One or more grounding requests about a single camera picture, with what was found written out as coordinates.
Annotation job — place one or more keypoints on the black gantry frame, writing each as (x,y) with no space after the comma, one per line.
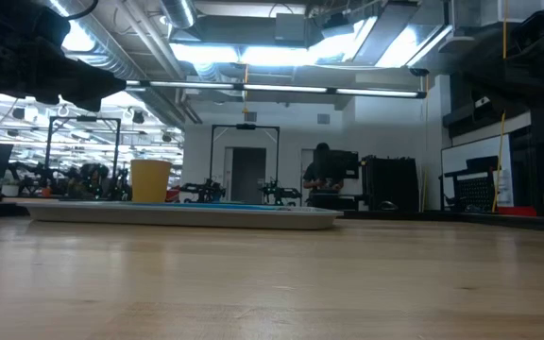
(83,119)
(245,126)

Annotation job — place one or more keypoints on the background black robot arm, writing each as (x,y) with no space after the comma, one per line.
(203,191)
(279,192)

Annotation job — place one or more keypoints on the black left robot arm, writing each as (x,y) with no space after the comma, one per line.
(12,19)

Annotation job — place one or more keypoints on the white plastic tray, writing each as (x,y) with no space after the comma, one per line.
(182,218)

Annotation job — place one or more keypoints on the yellow cup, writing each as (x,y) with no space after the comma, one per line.
(150,181)

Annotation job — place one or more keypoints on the red bin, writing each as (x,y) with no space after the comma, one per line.
(173,194)

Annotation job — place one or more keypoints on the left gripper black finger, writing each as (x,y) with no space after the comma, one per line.
(95,82)
(85,104)

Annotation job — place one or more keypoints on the black cabinet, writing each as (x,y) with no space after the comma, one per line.
(390,184)

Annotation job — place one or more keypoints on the person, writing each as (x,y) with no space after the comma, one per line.
(321,179)

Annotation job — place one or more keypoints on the silver ventilation duct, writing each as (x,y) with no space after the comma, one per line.
(177,11)

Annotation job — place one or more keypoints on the whiteboard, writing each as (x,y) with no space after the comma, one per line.
(461,158)

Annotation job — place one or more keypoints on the long light bar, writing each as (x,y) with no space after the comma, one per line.
(277,88)

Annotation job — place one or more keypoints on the red tray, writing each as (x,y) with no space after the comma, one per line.
(517,211)

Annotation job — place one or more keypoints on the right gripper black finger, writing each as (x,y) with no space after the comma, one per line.
(489,78)

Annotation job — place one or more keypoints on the grey door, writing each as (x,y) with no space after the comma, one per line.
(248,175)

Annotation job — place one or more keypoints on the black pegboard cart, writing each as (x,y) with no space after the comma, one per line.
(475,191)

